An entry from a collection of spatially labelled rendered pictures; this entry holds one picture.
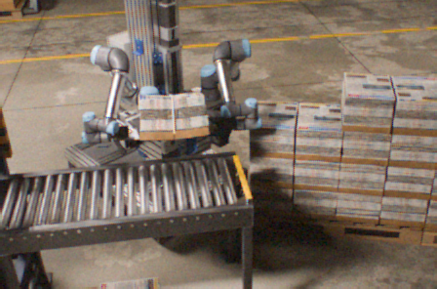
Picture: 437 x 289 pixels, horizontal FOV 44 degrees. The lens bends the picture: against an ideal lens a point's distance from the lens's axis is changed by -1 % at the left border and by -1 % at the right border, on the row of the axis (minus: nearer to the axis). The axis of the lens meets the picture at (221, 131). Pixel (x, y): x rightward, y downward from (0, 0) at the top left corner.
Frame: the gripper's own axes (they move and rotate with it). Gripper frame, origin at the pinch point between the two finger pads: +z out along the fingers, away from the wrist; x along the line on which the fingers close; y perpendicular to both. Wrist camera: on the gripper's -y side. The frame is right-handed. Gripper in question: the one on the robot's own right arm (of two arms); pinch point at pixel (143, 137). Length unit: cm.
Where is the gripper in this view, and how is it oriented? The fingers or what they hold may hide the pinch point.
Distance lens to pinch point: 324.9
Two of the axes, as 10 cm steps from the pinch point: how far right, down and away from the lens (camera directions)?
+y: -0.7, -9.9, -1.3
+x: -1.2, -1.2, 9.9
